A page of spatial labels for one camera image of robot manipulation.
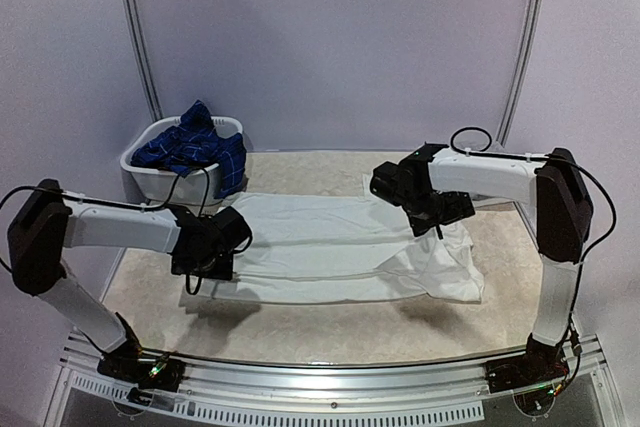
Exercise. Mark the left corner wall post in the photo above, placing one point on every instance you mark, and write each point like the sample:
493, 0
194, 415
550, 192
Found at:
138, 43

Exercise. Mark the folded grey towel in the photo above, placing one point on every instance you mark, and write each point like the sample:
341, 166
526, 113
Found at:
491, 203

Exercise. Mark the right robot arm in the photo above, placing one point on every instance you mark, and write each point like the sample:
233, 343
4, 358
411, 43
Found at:
434, 185

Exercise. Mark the blue plaid shirt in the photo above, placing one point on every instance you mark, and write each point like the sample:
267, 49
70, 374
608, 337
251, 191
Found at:
194, 142

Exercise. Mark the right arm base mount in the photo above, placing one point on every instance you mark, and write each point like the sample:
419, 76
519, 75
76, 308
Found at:
537, 377

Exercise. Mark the right corner wall post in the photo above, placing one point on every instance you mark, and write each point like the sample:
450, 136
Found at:
527, 37

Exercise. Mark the aluminium front rail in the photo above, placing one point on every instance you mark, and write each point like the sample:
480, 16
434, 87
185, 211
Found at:
458, 392

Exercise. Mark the corner wall post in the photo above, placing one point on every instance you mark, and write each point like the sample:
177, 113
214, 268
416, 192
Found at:
527, 37
138, 43

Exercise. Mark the white plastic laundry basket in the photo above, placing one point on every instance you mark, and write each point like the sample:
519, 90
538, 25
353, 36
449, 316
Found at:
155, 185

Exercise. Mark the white t-shirt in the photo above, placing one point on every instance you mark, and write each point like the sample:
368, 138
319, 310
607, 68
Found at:
330, 250

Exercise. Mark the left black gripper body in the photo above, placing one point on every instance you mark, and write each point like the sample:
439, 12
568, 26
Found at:
206, 268

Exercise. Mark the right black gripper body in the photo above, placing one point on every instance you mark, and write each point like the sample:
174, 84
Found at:
426, 220

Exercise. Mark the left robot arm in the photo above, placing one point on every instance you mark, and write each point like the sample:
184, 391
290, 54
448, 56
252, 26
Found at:
53, 220

